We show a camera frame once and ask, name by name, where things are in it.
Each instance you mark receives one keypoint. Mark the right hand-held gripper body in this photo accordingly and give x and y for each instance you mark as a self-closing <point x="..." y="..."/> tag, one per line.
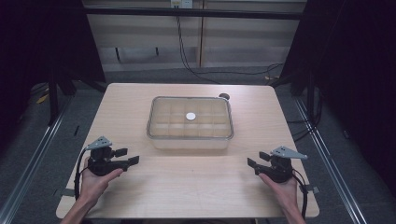
<point x="278" y="169"/>

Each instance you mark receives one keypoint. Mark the clear plastic container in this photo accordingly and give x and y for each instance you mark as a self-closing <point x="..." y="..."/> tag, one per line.
<point x="190" y="117"/>

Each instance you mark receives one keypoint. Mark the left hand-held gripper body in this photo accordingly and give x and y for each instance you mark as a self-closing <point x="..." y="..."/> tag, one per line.
<point x="101" y="163"/>

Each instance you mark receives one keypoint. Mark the black horizontal bar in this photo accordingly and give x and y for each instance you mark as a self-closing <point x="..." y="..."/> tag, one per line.
<point x="193" y="13"/>

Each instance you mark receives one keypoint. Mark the grey tape strip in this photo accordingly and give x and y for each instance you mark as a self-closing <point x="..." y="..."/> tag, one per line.
<point x="311" y="188"/>
<point x="67" y="192"/>

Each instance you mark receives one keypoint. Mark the white wall socket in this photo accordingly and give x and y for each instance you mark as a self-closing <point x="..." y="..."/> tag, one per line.
<point x="181" y="3"/>

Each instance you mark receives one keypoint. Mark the metal floor rail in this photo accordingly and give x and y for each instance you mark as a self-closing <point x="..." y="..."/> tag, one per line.
<point x="34" y="161"/>
<point x="330" y="168"/>

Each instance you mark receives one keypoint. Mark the person's left hand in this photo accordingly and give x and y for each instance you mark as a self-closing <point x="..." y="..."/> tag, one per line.
<point x="93" y="186"/>

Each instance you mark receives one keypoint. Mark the person's right hand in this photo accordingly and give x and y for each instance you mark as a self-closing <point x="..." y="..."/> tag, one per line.
<point x="281" y="193"/>

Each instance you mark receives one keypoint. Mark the black metal stand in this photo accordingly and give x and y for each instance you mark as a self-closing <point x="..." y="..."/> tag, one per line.
<point x="53" y="99"/>

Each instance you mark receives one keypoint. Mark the small dark round object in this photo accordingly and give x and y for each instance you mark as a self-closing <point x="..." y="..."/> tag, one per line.
<point x="224" y="96"/>

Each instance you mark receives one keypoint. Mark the dark curtain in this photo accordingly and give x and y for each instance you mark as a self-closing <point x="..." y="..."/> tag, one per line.
<point x="351" y="62"/>
<point x="40" y="40"/>

